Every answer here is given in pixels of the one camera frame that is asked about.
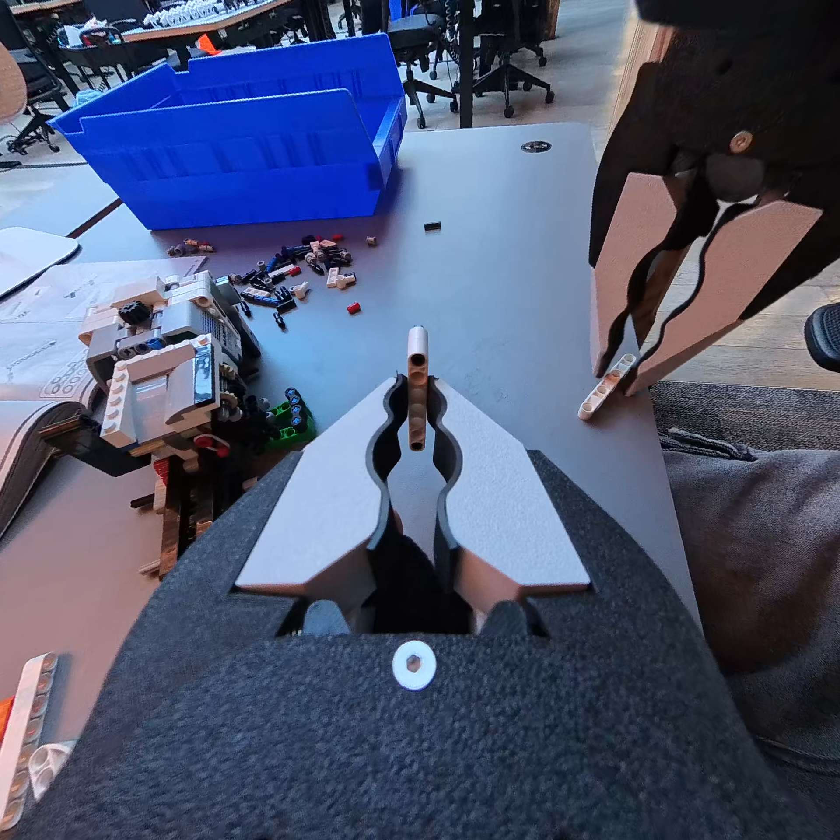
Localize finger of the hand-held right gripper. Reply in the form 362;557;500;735
589;172;697;379
623;199;825;399

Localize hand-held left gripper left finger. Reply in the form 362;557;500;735
234;375;403;635

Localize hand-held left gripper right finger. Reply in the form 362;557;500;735
428;377;592;635

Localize thin white lego liftarm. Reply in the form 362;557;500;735
577;354;638;420

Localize thick white lego beam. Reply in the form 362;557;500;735
407;327;431;452

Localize green black lego assembly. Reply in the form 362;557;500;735
261;387;317;455

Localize white lego truck model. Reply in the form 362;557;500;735
39;269;263;581

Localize pile of small lego pieces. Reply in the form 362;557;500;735
167;233;362;329

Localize long white lego beam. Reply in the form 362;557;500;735
0;653;60;829

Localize white lego connector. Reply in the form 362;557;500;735
29;742;74;790

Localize wooden pillar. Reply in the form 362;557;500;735
613;23;677;131

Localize person's grey jeans leg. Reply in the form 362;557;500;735
659;430;840;840

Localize instruction booklet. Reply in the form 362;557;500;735
0;256;211;532

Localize blue plastic bin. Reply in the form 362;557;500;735
49;33;408;231
66;88;388;231

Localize white rounded pad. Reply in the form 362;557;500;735
0;226;80;298

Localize cluttered desk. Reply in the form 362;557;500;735
123;0;296;48

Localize tan back chair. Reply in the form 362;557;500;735
0;41;28;127

